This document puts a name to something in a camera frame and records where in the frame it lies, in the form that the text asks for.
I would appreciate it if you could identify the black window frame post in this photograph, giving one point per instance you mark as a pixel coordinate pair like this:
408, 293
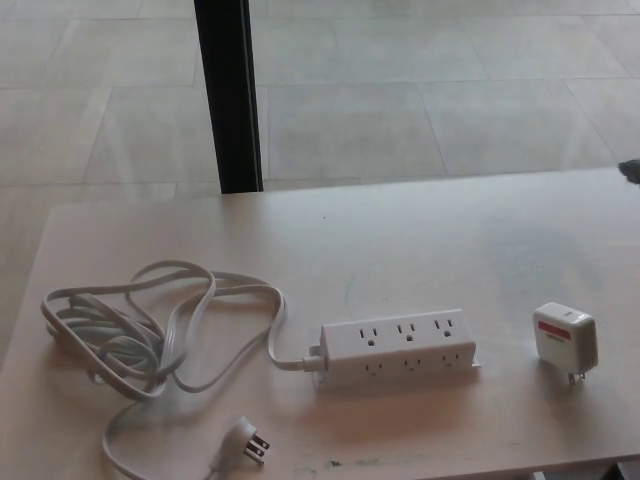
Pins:
230, 100

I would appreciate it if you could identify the white six-outlet power strip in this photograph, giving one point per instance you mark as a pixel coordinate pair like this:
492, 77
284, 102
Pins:
350, 340

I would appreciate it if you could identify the white charger with red label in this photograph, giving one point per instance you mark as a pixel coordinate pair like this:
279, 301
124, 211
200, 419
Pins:
565, 345

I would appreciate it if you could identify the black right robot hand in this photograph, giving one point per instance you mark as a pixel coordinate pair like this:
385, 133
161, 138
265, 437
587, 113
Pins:
632, 171

